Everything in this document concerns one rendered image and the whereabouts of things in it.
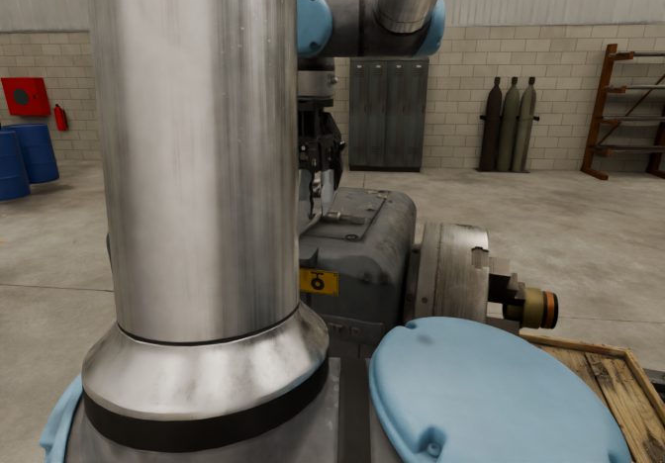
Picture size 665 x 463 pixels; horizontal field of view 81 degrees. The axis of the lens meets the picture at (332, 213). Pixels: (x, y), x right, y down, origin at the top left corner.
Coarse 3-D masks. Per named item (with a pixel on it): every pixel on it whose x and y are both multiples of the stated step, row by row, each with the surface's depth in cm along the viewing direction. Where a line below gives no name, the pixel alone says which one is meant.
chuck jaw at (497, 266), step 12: (480, 252) 73; (480, 264) 72; (492, 264) 73; (504, 264) 72; (492, 276) 72; (504, 276) 71; (516, 276) 75; (492, 288) 75; (504, 288) 74; (516, 288) 74; (492, 300) 78; (504, 300) 77; (516, 300) 76
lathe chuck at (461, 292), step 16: (448, 224) 83; (448, 240) 76; (464, 240) 75; (480, 240) 75; (448, 256) 73; (464, 256) 72; (448, 272) 71; (464, 272) 71; (480, 272) 70; (448, 288) 70; (464, 288) 70; (480, 288) 69; (448, 304) 70; (464, 304) 69; (480, 304) 68; (480, 320) 68
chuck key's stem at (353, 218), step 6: (318, 210) 78; (312, 216) 78; (324, 216) 77; (330, 216) 77; (336, 216) 77; (342, 216) 77; (348, 216) 77; (354, 216) 76; (360, 216) 76; (354, 222) 77; (360, 222) 76
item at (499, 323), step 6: (486, 318) 80; (492, 318) 80; (498, 318) 80; (492, 324) 80; (498, 324) 79; (504, 324) 79; (510, 324) 79; (516, 324) 79; (510, 330) 79; (516, 330) 78
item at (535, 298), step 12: (528, 288) 79; (528, 300) 77; (540, 300) 77; (552, 300) 77; (504, 312) 83; (516, 312) 78; (528, 312) 76; (540, 312) 76; (552, 312) 76; (528, 324) 78; (540, 324) 78; (552, 324) 76
